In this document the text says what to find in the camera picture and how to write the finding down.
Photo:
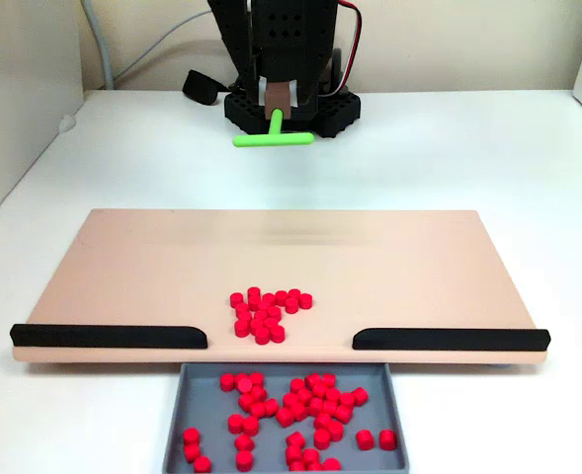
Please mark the black foam rail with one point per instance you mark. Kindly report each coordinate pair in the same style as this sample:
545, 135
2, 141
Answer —
103, 337
448, 339

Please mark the grey shallow tray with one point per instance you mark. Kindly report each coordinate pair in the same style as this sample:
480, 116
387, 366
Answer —
206, 410

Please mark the red cylindrical granule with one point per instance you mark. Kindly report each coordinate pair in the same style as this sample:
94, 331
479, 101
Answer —
274, 312
256, 379
227, 382
321, 438
258, 393
289, 400
202, 464
242, 382
191, 451
236, 299
306, 300
281, 297
257, 410
315, 466
346, 400
244, 318
271, 407
304, 396
244, 460
262, 337
242, 310
294, 295
285, 417
269, 299
318, 391
191, 436
331, 464
312, 380
343, 414
261, 314
295, 439
235, 423
254, 292
299, 411
254, 302
271, 323
298, 385
297, 466
291, 305
388, 439
245, 401
316, 406
277, 334
360, 396
310, 456
293, 453
330, 407
364, 439
241, 328
328, 380
257, 326
322, 420
332, 395
336, 430
244, 442
251, 425

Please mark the beige side panel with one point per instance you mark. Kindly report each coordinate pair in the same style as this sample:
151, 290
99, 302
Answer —
24, 99

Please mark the green T-shaped pusher tool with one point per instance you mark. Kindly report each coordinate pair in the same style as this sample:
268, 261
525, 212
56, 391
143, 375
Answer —
275, 139

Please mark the small white bracket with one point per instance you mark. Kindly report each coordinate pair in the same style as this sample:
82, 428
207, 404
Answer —
66, 123

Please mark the pink flat board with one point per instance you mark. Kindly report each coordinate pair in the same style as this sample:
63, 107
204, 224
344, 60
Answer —
147, 276

